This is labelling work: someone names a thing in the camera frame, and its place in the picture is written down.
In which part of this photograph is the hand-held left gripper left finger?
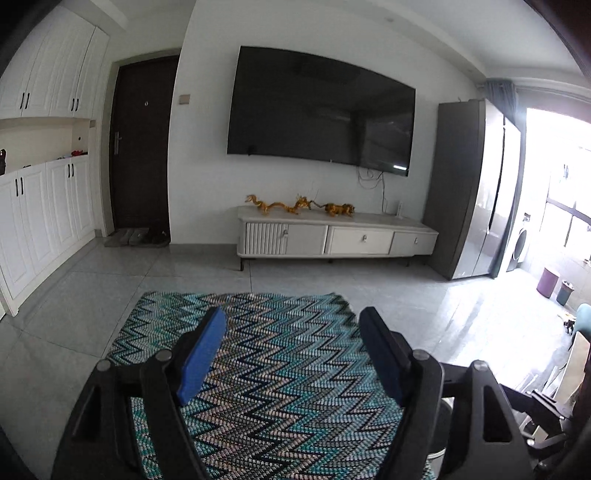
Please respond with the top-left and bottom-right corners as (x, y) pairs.
(51, 305), (228, 480)

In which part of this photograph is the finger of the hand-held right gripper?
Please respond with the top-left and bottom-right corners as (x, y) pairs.
(502, 385), (573, 432)

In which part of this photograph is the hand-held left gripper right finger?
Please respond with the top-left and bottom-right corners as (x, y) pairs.
(359, 307), (536, 480)

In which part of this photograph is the white-rimmed black bin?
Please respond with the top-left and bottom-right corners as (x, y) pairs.
(427, 398), (455, 480)

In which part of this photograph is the white flat panel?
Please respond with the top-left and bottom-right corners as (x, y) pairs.
(545, 344), (589, 407)

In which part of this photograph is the zigzag patterned tablecloth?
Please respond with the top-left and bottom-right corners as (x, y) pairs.
(106, 291), (437, 480)

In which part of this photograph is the teal chair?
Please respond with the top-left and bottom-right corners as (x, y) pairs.
(573, 302), (591, 352)

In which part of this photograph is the white television cabinet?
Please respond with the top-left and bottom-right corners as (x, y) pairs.
(236, 205), (439, 271)

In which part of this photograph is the purple bin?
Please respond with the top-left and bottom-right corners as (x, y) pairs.
(537, 267), (561, 300)

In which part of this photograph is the golden tiger figurine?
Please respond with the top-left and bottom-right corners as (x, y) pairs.
(318, 202), (356, 219)

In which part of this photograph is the white washing machine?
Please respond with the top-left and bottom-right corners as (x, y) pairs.
(505, 212), (534, 273)

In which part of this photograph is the golden dragon figurine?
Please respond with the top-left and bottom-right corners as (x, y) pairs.
(245, 194), (320, 217)

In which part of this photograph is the grey refrigerator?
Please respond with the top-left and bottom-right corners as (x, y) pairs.
(425, 98), (525, 281)

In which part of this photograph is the large bright window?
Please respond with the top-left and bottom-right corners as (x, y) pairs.
(522, 108), (591, 278)

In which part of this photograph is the dark brown door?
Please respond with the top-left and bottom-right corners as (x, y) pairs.
(112, 55), (181, 243)

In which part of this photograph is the white built-in cabinet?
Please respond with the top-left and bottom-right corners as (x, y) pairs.
(0, 0), (112, 319)

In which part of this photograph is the blue-grey curtain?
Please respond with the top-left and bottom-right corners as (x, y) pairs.
(485, 79), (527, 278)

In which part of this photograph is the black television cable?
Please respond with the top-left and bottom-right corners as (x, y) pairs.
(358, 166), (391, 215)

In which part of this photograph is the wall-mounted black television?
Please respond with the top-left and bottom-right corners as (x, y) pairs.
(226, 45), (416, 177)

